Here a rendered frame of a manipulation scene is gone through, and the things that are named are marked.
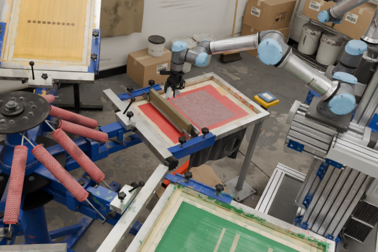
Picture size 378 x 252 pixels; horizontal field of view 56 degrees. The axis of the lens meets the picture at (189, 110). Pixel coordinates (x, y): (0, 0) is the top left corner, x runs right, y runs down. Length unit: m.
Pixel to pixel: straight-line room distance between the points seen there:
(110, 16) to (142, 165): 1.65
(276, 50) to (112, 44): 2.78
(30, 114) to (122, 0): 2.58
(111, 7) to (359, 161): 2.88
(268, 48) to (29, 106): 1.10
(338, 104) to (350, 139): 0.31
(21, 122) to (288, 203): 2.06
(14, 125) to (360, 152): 1.63
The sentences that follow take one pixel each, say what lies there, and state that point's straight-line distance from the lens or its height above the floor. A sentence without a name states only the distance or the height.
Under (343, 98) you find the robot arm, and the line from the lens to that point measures 1.81.
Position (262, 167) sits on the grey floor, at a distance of 3.47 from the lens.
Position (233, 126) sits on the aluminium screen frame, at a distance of 2.18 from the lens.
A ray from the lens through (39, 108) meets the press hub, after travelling 1.68.
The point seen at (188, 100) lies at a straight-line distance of 2.39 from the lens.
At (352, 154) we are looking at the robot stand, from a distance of 2.00.
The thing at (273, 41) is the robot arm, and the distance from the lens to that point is 1.73.
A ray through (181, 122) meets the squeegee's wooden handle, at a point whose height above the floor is 1.04.
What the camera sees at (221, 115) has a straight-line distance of 2.31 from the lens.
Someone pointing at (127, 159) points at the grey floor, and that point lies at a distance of 3.28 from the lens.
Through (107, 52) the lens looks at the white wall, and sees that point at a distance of 4.24.
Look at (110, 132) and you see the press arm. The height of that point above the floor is 1.03.
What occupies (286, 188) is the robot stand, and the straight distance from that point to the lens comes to 3.06.
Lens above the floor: 2.29
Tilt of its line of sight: 35 degrees down
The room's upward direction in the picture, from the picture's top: 9 degrees clockwise
